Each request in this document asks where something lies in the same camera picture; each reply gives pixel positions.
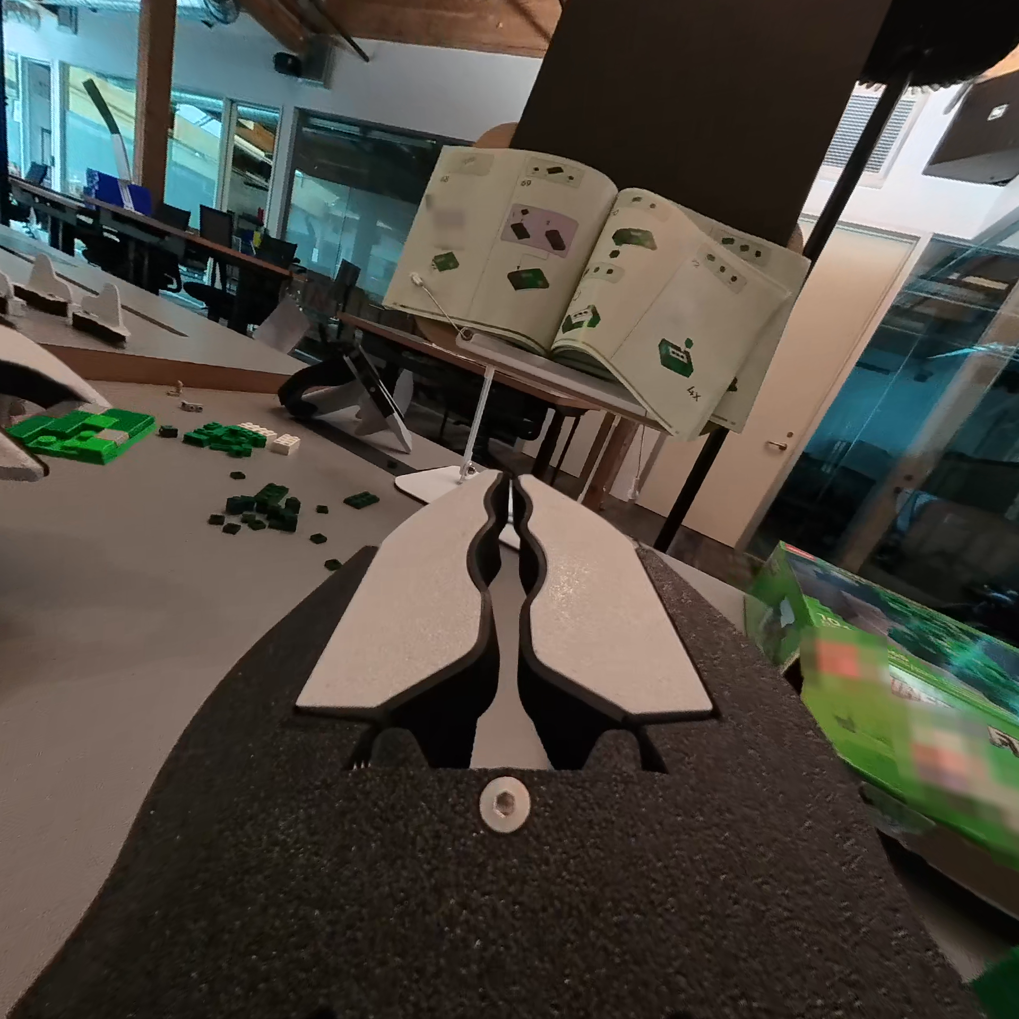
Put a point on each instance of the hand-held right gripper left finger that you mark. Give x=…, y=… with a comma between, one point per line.
x=398, y=629

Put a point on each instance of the black hanging box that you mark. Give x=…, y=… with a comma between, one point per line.
x=979, y=131

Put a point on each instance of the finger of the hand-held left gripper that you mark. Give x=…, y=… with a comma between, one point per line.
x=32, y=350
x=16, y=462

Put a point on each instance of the green lego plate assembly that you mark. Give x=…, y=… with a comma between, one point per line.
x=87, y=438

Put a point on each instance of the wall vent grille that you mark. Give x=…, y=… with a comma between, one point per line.
x=868, y=131

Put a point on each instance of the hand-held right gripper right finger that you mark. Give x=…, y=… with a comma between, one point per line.
x=605, y=637

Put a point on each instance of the green lego box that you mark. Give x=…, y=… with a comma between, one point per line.
x=776, y=605

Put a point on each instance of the wooden pillar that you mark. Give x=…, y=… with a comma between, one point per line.
x=155, y=95

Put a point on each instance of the white lego brick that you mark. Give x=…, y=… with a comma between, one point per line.
x=256, y=430
x=284, y=444

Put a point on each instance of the black curved object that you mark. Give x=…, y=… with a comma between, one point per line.
x=306, y=390

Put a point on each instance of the white book stand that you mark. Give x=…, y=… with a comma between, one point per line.
x=430, y=482

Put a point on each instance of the scattered dark green lego pieces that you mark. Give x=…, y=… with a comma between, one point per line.
x=271, y=501

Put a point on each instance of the white fin-shaped part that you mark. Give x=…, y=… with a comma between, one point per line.
x=44, y=283
x=103, y=314

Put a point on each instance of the open lego instruction booklet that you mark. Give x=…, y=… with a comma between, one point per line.
x=493, y=263

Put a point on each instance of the long wooden desk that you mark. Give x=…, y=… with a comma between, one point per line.
x=231, y=253

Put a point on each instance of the black office chair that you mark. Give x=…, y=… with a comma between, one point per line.
x=215, y=227

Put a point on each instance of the brown wooden table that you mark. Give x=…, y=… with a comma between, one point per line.
x=609, y=462

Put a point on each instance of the dark brown board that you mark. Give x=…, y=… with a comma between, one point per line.
x=700, y=103

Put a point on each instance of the black pole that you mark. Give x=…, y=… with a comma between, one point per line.
x=698, y=478

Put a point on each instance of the white door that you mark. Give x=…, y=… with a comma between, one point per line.
x=836, y=382

